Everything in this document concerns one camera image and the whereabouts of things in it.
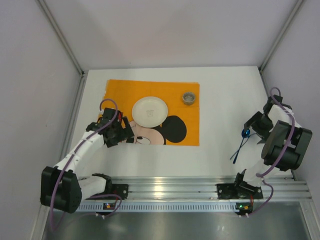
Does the speckled ceramic cup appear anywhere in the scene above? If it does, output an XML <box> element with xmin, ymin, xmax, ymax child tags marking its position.
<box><xmin>182</xmin><ymin>91</ymin><xmax>196</xmax><ymax>106</ymax></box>

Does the aluminium mounting rail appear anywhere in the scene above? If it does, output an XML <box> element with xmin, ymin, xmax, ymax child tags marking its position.
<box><xmin>39</xmin><ymin>162</ymin><xmax>312</xmax><ymax>203</ymax></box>

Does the blue fork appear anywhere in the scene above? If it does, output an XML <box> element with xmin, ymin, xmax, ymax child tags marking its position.
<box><xmin>230</xmin><ymin>133</ymin><xmax>256</xmax><ymax>163</ymax></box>

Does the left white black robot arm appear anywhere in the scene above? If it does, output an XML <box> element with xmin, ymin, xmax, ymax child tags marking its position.
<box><xmin>40</xmin><ymin>108</ymin><xmax>134</xmax><ymax>214</ymax></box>

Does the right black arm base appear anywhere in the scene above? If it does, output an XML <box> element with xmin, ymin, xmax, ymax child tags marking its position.
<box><xmin>216</xmin><ymin>183</ymin><xmax>264</xmax><ymax>200</ymax></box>

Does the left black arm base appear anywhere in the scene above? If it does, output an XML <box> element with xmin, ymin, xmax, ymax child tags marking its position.
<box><xmin>88</xmin><ymin>183</ymin><xmax>129</xmax><ymax>200</ymax></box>

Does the slotted grey cable duct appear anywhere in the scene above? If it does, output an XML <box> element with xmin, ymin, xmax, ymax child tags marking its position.
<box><xmin>76</xmin><ymin>201</ymin><xmax>253</xmax><ymax>214</ymax></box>

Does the orange cartoon mouse placemat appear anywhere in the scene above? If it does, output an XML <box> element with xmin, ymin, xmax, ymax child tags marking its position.
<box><xmin>102</xmin><ymin>79</ymin><xmax>200</xmax><ymax>146</ymax></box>

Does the blue spoon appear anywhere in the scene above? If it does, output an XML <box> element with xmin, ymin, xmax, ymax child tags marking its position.
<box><xmin>230</xmin><ymin>129</ymin><xmax>251</xmax><ymax>164</ymax></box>

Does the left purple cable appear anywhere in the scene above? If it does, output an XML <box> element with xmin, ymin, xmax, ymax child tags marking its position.
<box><xmin>49</xmin><ymin>98</ymin><xmax>123</xmax><ymax>231</ymax></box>

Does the cream round plate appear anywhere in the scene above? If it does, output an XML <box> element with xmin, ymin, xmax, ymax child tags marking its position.
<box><xmin>131</xmin><ymin>96</ymin><xmax>168</xmax><ymax>128</ymax></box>

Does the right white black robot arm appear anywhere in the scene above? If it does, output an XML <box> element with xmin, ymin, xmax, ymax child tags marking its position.
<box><xmin>234</xmin><ymin>95</ymin><xmax>313</xmax><ymax>194</ymax></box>

